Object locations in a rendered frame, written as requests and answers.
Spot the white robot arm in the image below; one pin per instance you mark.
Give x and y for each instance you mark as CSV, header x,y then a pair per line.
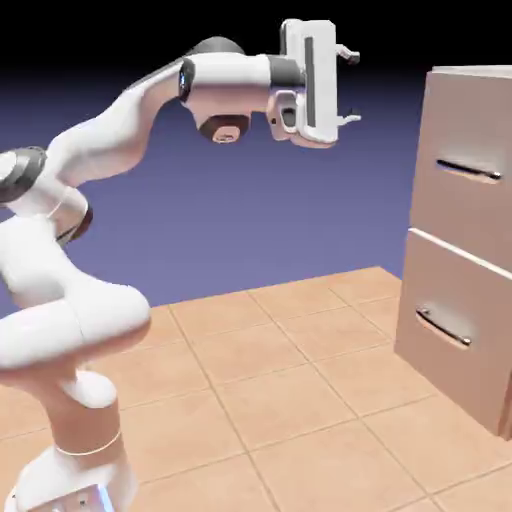
x,y
100,136

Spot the large light wood drawer front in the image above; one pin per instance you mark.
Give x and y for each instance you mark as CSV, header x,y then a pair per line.
x,y
464,160

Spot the small light wood drawer front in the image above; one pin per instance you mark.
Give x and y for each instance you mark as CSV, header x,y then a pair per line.
x,y
448,320

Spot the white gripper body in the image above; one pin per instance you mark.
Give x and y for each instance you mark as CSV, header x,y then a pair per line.
x,y
320,80

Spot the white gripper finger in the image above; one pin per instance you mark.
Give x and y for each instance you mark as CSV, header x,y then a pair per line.
x,y
350,54
349,117

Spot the light wood cabinet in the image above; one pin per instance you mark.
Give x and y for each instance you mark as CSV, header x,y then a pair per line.
x,y
460,248

